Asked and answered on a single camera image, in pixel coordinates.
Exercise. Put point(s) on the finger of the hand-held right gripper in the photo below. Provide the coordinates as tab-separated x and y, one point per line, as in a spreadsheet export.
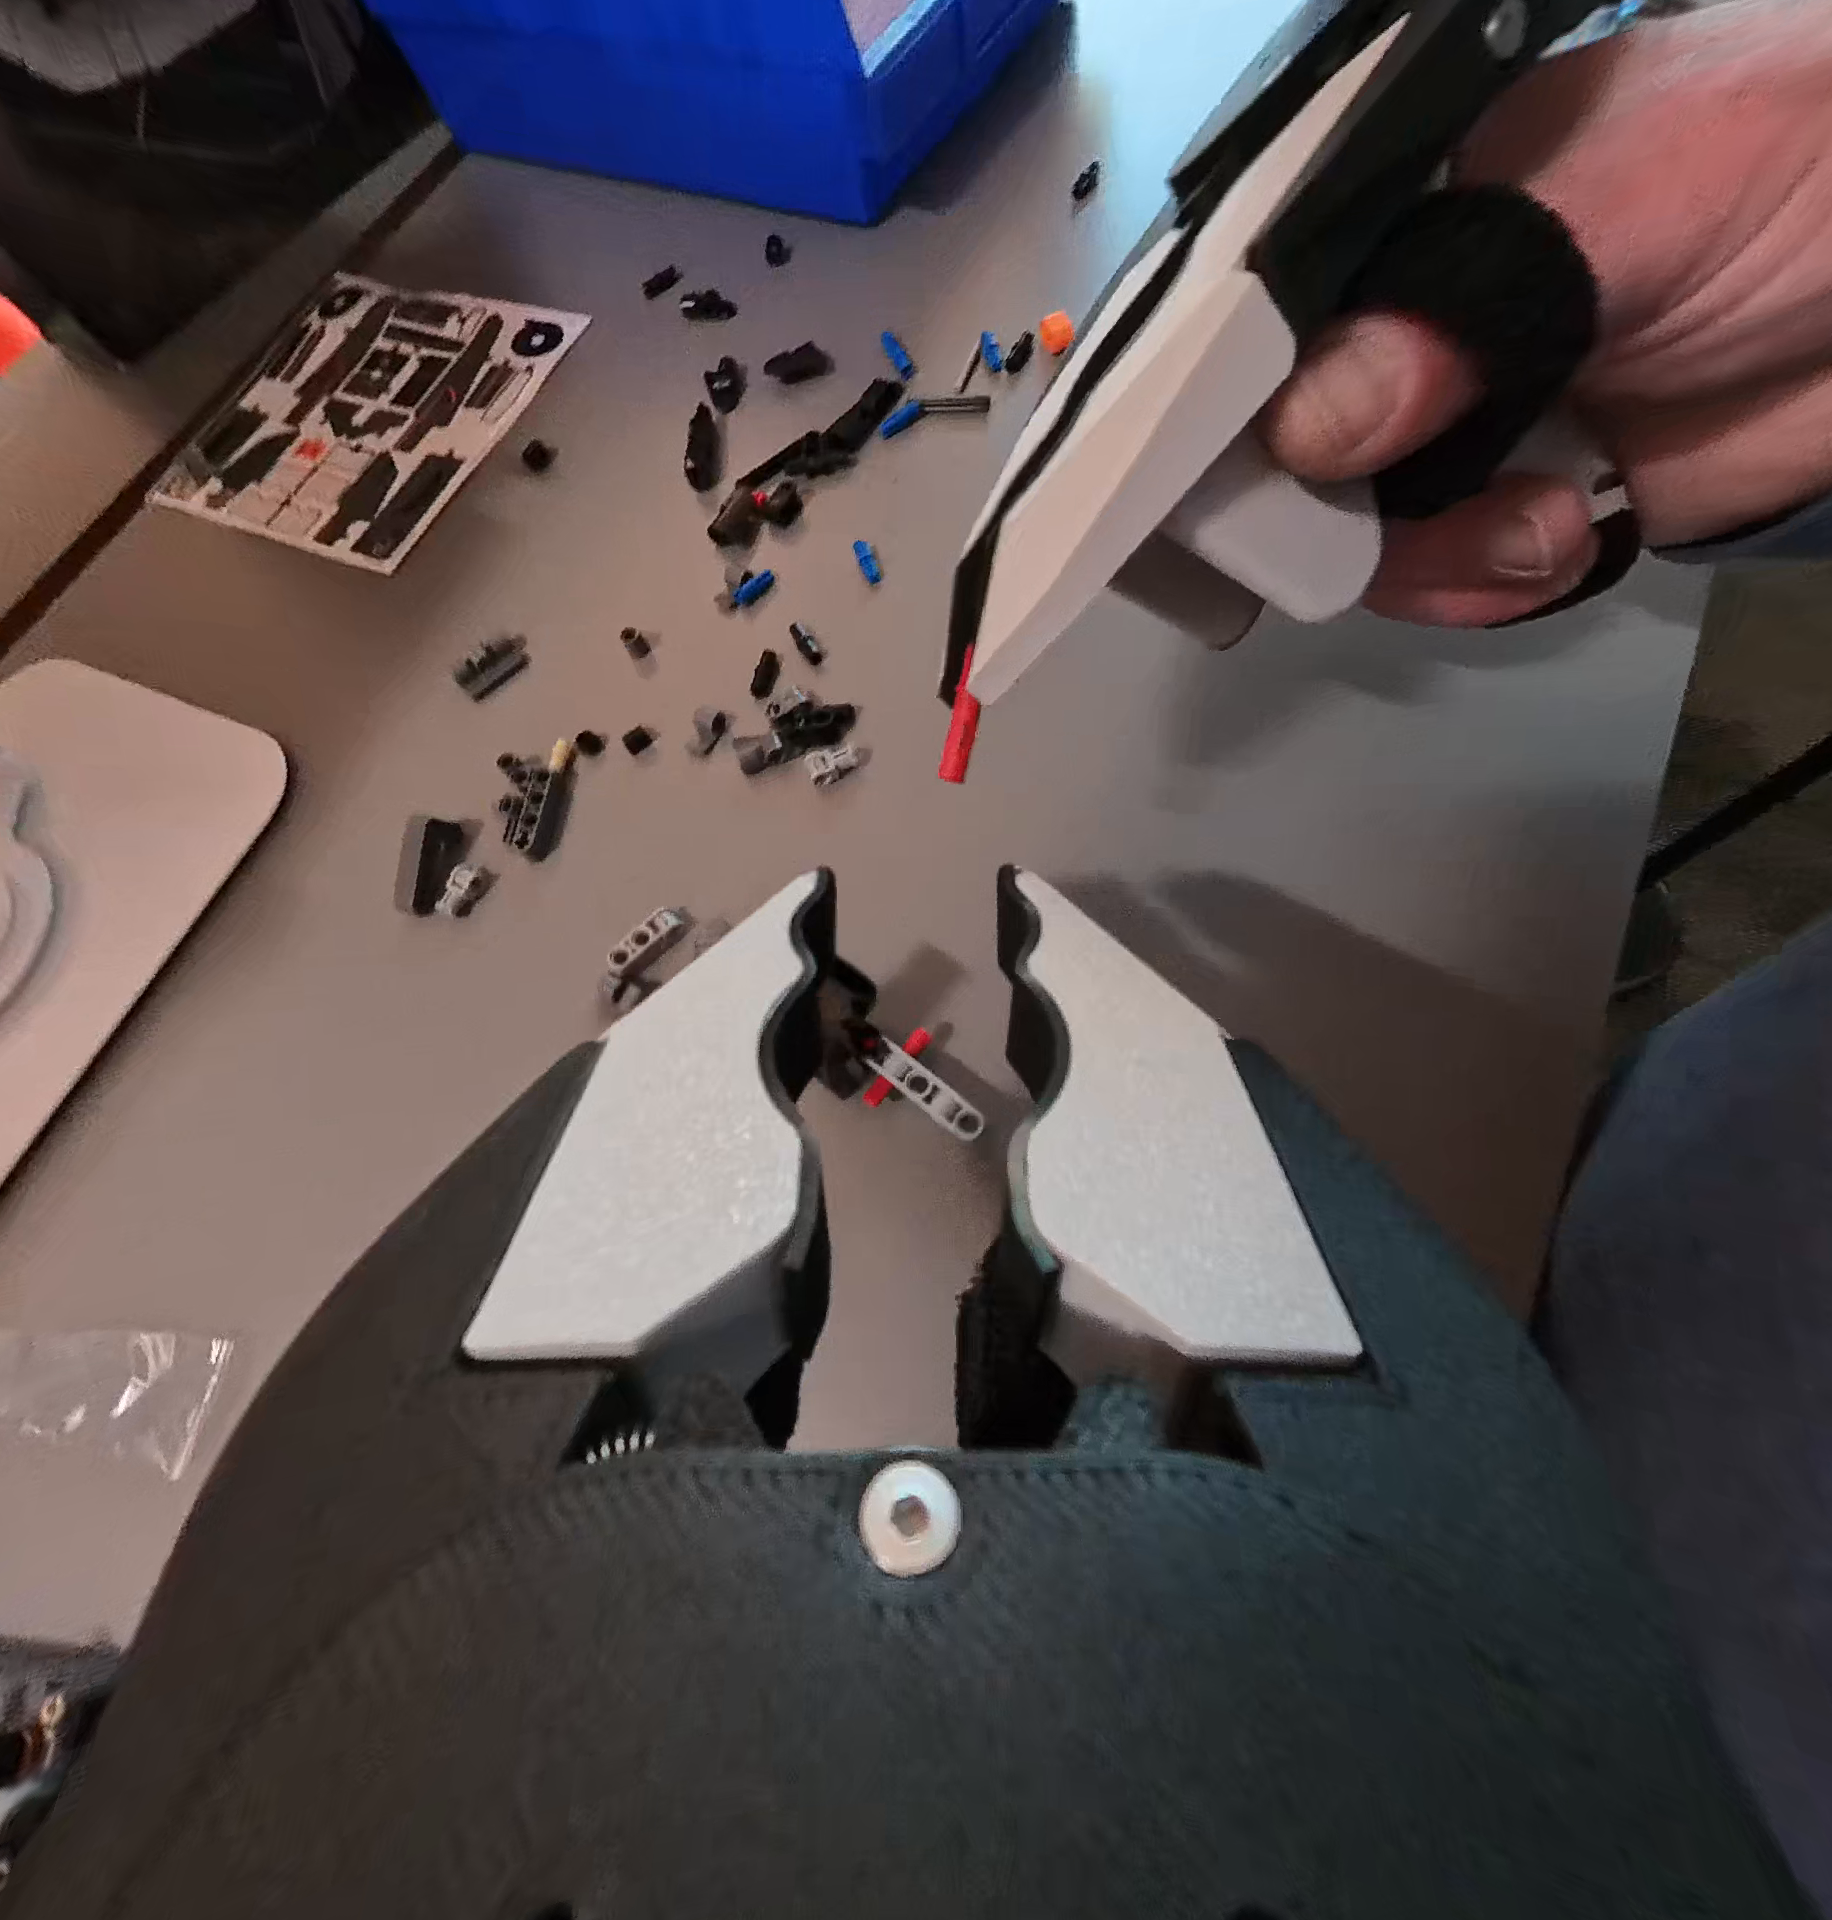
1187	390
1091	331

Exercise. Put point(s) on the person's right forearm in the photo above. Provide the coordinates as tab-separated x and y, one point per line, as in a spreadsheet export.
1788	525

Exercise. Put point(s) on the dark grey curved lego brick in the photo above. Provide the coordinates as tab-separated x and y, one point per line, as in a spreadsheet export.
431	864

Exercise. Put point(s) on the small light grey lego connector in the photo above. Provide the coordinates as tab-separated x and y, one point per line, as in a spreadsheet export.
472	890
832	769

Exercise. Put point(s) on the person's right hand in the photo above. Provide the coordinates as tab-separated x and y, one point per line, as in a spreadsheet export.
1727	271

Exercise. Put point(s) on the long light grey lego beam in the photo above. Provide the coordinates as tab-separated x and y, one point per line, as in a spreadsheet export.
947	1110

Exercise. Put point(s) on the small grey black brick assembly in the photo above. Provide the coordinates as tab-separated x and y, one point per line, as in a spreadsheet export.
857	1051

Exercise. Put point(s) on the blue pin with grey connector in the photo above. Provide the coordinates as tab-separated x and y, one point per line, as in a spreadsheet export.
753	590

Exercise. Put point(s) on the small grey lego brick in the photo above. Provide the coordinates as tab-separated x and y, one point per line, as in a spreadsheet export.
707	730

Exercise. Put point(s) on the pile of black lego pieces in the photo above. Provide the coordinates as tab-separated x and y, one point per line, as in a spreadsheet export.
812	451

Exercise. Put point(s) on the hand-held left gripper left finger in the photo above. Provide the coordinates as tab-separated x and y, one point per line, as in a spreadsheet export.
662	1185

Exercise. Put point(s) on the small clear plastic bag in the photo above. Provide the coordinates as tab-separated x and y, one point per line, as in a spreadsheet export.
92	1395

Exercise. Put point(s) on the grey double lego connector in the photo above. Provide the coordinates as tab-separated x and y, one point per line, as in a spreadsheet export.
491	664

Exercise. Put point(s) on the blue lego pin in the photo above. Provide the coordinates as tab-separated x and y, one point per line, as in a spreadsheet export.
867	559

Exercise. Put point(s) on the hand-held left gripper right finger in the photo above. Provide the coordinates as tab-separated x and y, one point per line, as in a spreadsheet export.
1173	1185

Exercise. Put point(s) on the orange lego piece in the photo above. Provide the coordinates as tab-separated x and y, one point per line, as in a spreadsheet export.
1059	335

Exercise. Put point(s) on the dark grey angled lego beam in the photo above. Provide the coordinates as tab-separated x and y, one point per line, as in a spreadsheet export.
531	805

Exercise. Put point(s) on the blue storage bin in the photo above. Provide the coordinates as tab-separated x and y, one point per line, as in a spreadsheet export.
707	90

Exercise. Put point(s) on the short red lego pin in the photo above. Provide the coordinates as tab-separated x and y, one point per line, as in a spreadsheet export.
963	743

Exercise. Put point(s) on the lego sticker sheet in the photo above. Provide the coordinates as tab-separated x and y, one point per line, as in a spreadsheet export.
377	420

